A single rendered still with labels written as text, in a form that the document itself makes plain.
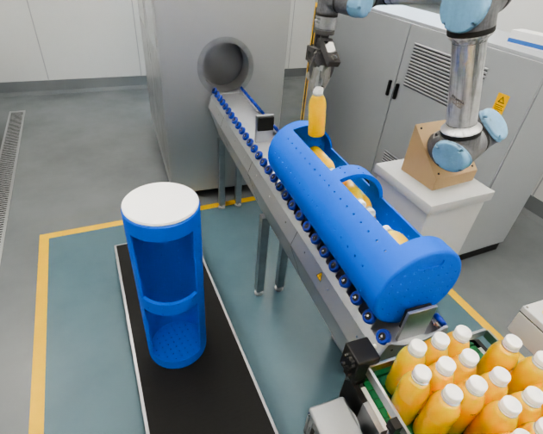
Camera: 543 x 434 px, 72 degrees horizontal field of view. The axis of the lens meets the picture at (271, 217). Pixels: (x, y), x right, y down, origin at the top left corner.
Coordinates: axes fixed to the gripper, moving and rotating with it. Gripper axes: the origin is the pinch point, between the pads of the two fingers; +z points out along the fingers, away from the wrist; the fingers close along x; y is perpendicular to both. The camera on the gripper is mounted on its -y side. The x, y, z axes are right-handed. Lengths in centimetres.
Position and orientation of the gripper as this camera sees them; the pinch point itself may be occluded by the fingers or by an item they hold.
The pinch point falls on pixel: (318, 88)
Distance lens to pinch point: 152.4
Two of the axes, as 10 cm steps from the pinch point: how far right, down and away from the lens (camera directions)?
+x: -9.4, 1.4, -3.2
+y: -3.5, -5.8, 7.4
